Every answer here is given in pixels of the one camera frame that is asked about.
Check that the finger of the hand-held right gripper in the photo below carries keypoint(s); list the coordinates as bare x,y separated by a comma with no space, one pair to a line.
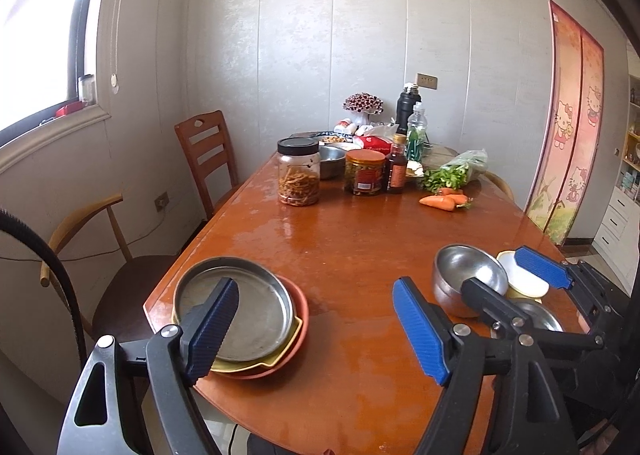
492,307
542,267

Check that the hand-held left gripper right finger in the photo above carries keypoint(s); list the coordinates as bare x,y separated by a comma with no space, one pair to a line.
420,330

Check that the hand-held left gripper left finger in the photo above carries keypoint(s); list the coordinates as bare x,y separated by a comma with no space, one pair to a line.
212,330

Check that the yellow white ceramic bowl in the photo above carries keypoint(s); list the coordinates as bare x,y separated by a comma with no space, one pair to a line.
525,282

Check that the deep steel bowl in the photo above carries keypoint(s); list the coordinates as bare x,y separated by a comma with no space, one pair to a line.
460,270

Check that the wide shallow steel bowl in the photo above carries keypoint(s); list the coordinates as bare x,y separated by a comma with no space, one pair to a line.
542,317

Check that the yellow shell-shaped plate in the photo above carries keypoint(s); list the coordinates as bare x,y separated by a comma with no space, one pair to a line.
250,364

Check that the round metal pan plate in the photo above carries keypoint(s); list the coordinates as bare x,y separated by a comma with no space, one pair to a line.
260,305

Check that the orange bear-shaped plate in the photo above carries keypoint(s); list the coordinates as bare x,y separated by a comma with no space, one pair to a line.
303,320

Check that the white shelf cabinet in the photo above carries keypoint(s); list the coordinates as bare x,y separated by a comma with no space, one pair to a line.
617,225

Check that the light wooden armchair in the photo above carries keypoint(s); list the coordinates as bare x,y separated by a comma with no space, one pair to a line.
135,285
500,182

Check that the carrot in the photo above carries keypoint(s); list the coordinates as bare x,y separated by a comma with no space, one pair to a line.
460,197
437,202

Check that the bag of green herbs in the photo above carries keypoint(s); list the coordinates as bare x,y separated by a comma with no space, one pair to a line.
457,170

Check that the pink cartoon cat door curtain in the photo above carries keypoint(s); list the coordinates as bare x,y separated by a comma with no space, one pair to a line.
570,135

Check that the small white dish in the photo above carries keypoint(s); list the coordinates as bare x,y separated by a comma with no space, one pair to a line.
415,169

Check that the brown sauce bottle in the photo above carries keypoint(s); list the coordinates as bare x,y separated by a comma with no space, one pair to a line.
396,170

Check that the pickle jar with red label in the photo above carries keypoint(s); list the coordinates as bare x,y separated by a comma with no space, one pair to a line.
365,175

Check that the clear jar with black lid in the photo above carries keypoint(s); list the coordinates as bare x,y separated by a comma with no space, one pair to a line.
299,180

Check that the brown wooden slat chair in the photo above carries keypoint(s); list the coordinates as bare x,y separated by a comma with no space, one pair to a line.
205,155

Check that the clear plastic bottle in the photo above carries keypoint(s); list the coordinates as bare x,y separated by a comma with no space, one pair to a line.
417,132

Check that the small steel bowl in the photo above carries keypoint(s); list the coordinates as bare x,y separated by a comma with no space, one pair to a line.
331,162

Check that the red snack package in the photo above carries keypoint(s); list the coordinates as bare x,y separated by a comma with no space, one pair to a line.
375,142

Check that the black thermos bottle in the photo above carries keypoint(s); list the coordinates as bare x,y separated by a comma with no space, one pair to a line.
406,110

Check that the blue patterned plate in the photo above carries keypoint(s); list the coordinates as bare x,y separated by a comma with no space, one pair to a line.
327,134

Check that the small white bottles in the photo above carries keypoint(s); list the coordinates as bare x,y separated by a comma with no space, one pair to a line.
345,126

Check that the red mushroom ornament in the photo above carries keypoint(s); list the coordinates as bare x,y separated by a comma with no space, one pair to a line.
362,102

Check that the red object on sill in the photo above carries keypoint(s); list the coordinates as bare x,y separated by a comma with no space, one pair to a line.
69,110

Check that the clear container on sill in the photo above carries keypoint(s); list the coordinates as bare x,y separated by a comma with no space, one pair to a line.
86,89

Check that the window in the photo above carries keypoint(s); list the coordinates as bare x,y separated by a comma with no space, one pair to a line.
35,35

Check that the wall socket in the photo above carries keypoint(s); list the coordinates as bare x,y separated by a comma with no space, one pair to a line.
161,201

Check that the round white wall hook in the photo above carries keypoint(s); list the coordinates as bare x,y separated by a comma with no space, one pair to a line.
114,81

